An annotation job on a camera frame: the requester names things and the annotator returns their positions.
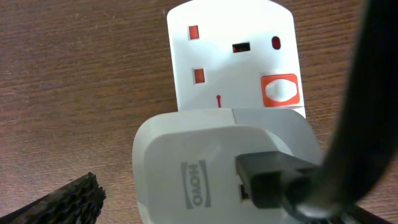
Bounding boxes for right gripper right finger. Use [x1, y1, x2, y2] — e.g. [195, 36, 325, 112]
[338, 205, 392, 224]

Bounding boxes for white USB charger adapter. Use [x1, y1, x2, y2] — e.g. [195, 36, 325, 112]
[132, 108, 322, 223]

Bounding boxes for white power strip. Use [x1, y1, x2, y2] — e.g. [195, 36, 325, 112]
[167, 0, 305, 114]

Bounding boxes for black USB charging cable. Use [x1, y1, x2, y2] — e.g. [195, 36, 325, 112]
[235, 0, 398, 220]

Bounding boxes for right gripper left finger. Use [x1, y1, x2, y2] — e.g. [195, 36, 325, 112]
[1, 172, 106, 224]

